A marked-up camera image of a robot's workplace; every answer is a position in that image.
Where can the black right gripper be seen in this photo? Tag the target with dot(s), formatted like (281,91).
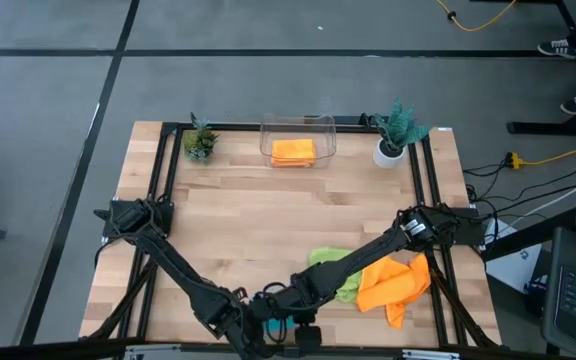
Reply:
(288,307)

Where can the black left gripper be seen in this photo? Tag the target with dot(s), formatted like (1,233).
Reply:
(243,330)

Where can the teal microfiber towel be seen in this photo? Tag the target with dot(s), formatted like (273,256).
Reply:
(275,330)

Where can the green microfiber towel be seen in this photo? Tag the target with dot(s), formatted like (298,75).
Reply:
(323,255)

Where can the orange microfiber towel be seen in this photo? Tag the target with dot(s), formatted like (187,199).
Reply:
(393,287)
(293,150)

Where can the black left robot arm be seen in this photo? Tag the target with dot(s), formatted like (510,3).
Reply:
(178,270)

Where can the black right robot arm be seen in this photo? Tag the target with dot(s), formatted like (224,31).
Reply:
(368,250)

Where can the clear plastic bin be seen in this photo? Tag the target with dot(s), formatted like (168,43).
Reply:
(298,125)

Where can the small green succulent plant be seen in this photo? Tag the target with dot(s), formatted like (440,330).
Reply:
(200,142)

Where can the snake plant in white pot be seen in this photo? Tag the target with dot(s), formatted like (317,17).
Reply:
(398,130)

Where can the white box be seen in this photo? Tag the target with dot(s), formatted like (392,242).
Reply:
(518,265)

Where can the person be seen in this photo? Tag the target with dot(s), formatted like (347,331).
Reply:
(558,48)

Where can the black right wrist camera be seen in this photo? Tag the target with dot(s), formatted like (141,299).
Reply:
(308,340)

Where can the black rail with grey brackets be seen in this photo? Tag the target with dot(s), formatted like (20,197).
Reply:
(168,350)

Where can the black aluminium table frame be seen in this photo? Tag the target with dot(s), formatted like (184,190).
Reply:
(238,127)

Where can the black desk frame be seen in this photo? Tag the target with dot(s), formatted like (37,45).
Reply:
(543,127)

